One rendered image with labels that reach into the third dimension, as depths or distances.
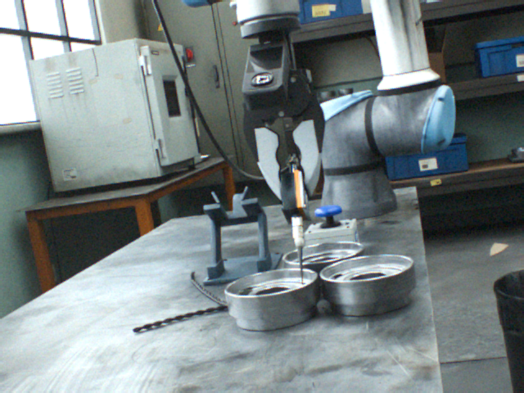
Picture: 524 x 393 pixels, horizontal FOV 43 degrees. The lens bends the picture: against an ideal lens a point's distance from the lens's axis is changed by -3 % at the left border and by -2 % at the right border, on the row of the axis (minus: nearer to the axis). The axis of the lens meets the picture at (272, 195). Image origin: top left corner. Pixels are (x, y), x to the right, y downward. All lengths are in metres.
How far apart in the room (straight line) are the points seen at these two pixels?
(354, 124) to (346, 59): 3.54
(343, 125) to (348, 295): 0.60
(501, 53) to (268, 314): 3.71
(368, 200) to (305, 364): 0.69
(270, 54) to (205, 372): 0.36
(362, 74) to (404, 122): 3.56
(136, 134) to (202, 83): 1.73
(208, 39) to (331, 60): 0.86
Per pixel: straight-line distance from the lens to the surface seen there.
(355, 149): 1.27
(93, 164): 3.15
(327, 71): 4.80
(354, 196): 1.27
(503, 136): 4.82
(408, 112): 1.22
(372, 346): 0.64
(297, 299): 0.72
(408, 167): 4.31
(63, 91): 3.19
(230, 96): 4.67
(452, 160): 4.30
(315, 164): 0.80
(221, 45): 4.70
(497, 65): 4.31
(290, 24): 0.80
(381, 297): 0.72
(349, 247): 0.90
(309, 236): 0.98
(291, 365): 0.63
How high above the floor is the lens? 1.03
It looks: 7 degrees down
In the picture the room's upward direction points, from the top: 9 degrees counter-clockwise
